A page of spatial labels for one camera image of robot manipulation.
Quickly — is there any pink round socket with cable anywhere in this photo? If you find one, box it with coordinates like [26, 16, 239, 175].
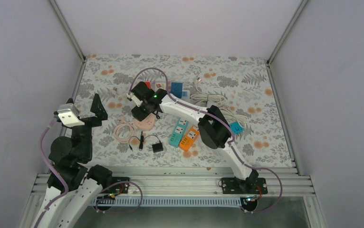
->
[113, 114, 156, 143]

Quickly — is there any aluminium corner frame post right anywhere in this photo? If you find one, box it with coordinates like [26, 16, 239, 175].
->
[267, 0, 308, 67]

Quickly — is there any aluminium corner frame post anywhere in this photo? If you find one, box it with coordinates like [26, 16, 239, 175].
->
[48, 0, 86, 62]
[267, 0, 308, 67]

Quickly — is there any white coiled power cord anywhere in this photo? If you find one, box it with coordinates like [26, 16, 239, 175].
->
[190, 75, 249, 128]

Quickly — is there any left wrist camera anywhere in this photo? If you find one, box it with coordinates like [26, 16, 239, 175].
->
[54, 103, 85, 128]

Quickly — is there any white multicolour power strip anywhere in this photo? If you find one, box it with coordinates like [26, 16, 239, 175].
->
[170, 90, 191, 102]

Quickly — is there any red cube socket adapter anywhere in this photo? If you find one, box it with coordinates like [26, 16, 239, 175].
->
[145, 82, 151, 89]

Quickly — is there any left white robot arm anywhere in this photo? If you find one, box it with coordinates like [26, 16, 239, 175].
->
[32, 94, 113, 228]

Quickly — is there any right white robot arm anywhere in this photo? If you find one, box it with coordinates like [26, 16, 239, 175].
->
[127, 82, 259, 193]

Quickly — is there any floral patterned table mat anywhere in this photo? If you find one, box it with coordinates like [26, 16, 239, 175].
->
[75, 54, 293, 168]

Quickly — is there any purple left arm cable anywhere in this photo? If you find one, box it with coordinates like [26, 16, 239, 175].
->
[30, 119, 69, 228]

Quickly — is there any blue cube socket adapter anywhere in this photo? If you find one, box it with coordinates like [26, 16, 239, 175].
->
[170, 82, 183, 98]

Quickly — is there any teal power strip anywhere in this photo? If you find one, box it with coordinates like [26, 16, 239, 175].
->
[169, 118, 189, 148]

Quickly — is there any white cube socket adapter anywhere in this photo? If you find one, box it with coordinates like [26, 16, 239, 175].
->
[154, 82, 167, 91]

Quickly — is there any aluminium corner frame post left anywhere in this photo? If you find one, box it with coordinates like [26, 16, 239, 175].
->
[48, 0, 86, 62]

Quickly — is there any cyan small adapter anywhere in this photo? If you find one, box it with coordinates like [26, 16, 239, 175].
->
[230, 122, 244, 134]

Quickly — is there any black power adapter with cable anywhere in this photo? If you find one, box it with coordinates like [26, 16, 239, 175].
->
[128, 131, 164, 154]

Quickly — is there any orange power strip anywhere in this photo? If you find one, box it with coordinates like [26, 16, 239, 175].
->
[179, 125, 200, 151]

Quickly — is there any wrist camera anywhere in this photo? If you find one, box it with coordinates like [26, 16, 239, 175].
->
[126, 92, 142, 107]
[54, 103, 85, 128]

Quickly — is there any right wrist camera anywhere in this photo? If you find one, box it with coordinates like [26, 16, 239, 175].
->
[126, 92, 142, 107]

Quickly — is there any aluminium front rail base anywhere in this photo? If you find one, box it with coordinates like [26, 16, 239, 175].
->
[18, 167, 327, 228]

